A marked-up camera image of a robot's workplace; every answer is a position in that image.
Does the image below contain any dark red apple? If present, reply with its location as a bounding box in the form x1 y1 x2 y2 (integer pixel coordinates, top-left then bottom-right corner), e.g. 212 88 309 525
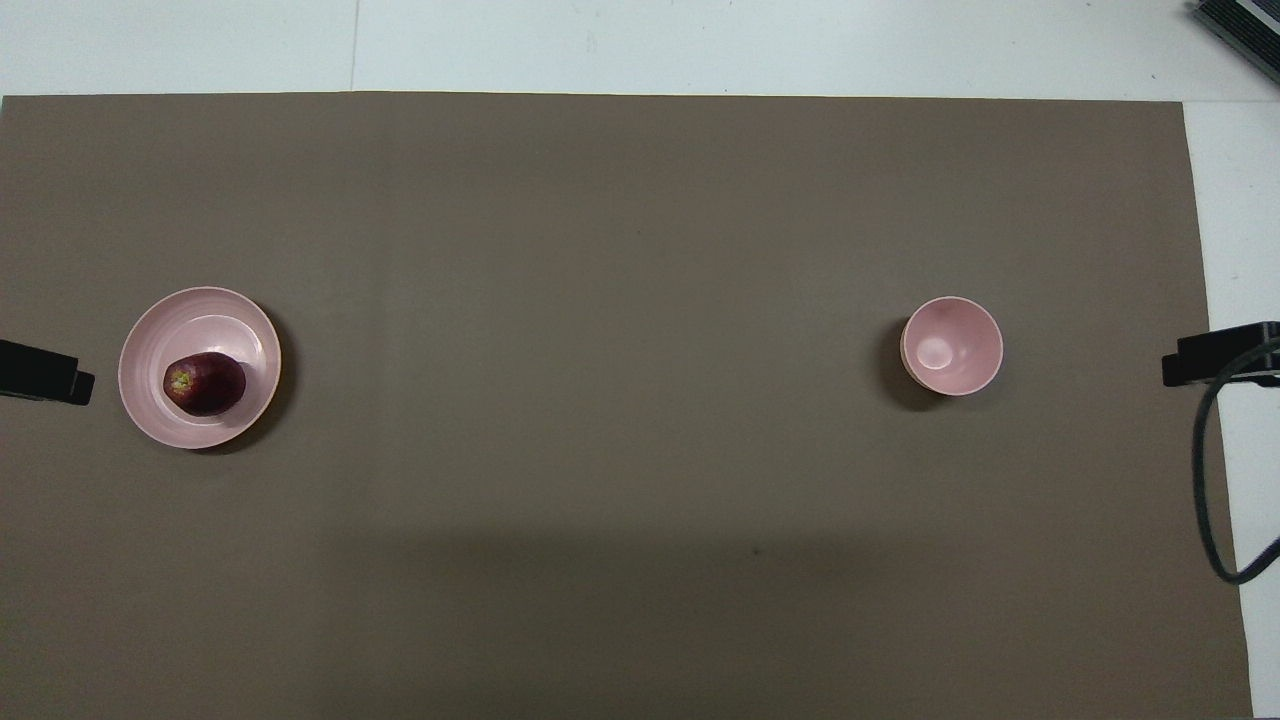
163 351 248 418

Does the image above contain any pink plate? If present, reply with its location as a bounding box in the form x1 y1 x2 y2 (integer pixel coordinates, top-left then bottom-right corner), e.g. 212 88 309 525
118 286 283 451

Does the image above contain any pink bowl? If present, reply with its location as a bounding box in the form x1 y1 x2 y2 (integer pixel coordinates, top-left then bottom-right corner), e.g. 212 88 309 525
900 296 1004 397

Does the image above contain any dark ribbed metal device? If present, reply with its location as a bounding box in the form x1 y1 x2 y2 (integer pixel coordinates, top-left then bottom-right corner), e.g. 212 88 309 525
1190 0 1280 86

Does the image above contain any brown table mat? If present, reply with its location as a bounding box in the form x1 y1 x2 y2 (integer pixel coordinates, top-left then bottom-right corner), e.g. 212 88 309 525
0 92 1253 720

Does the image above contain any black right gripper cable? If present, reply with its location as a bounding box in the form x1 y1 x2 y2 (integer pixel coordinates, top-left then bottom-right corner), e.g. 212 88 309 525
1192 340 1280 586

